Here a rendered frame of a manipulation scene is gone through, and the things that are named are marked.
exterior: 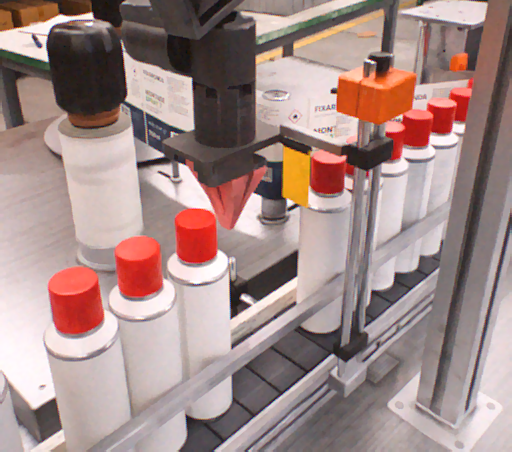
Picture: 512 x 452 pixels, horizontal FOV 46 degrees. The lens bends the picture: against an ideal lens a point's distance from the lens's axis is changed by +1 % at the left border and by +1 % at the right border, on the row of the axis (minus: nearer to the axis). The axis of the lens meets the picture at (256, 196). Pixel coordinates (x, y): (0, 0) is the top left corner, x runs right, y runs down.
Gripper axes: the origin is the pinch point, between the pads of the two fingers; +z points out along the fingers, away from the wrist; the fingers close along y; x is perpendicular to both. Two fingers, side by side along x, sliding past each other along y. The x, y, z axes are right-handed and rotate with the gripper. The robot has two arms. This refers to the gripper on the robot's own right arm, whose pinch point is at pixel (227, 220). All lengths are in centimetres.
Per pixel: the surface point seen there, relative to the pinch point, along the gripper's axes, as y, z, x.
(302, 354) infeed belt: -2.5, 13.8, 8.5
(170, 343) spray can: 14.2, 1.5, 8.6
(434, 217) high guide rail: -24.0, 5.5, 10.3
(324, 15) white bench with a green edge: -161, 21, -114
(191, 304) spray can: 11.0, 0.2, 7.4
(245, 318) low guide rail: 0.6, 10.4, 3.2
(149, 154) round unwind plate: -19.9, 12.4, -40.8
